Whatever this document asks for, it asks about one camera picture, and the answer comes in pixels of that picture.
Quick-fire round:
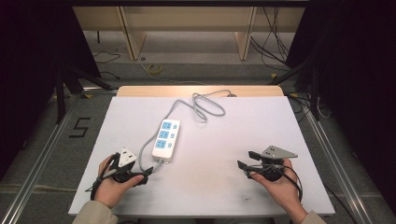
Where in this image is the black metal stand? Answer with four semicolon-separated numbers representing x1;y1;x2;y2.
266;57;322;122
53;64;115;125

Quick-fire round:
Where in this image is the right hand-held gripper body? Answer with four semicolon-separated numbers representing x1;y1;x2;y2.
260;145;299;183

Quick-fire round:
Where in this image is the light wooden bench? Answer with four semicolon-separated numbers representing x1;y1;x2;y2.
72;6;306;62

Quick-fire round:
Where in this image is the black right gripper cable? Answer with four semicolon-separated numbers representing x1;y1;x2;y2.
281;164;304;203

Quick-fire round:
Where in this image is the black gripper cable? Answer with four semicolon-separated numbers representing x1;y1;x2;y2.
85;152;121;202
281;164;304;203

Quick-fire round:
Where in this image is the white table board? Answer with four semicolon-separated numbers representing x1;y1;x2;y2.
67;95;336;217

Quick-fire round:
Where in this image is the person's left hand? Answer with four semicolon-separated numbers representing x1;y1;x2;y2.
94;154;145;209

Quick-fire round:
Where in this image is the person's right hand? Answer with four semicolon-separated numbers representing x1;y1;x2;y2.
249;158;309;217

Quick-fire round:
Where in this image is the thin black floor cable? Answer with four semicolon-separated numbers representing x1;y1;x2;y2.
92;49;122;80

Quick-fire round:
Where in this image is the white and blue power strip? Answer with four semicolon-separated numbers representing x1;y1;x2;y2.
151;119;182;163

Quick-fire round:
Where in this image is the aluminium floor rail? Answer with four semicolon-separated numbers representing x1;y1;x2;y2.
284;92;376;224
0;87;118;224

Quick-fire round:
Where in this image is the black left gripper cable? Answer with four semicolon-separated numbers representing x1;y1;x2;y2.
85;152;121;202

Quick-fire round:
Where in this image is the yellow coiled cable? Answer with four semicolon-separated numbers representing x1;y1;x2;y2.
138;60;206;86

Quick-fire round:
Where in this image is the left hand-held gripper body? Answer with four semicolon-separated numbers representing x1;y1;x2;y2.
110;147;141;185

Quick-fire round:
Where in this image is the bundle of black cables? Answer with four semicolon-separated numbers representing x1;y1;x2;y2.
249;6;297;73

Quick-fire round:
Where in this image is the black curtain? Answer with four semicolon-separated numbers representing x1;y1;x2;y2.
0;0;102;183
285;0;396;216

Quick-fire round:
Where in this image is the grey power strip cable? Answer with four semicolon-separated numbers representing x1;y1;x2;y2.
137;89;237;174

